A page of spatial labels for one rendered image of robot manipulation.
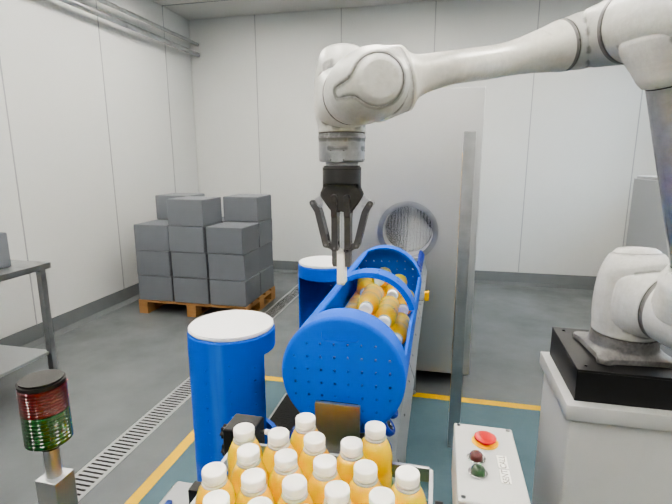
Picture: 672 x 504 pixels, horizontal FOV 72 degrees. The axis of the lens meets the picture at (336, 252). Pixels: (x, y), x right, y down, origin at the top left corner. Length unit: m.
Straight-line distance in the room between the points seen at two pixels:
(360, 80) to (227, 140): 6.07
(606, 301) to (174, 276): 4.18
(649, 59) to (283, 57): 5.75
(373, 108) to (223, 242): 3.93
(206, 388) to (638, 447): 1.17
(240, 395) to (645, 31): 1.33
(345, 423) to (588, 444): 0.60
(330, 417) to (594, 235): 5.54
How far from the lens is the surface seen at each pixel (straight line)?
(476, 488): 0.78
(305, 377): 1.08
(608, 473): 1.39
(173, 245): 4.82
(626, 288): 1.27
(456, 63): 0.81
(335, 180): 0.87
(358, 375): 1.05
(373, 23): 6.31
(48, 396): 0.80
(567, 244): 6.30
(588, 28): 1.09
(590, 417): 1.29
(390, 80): 0.68
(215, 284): 4.69
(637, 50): 1.01
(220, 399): 1.54
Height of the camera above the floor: 1.57
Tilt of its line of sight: 12 degrees down
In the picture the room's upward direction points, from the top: straight up
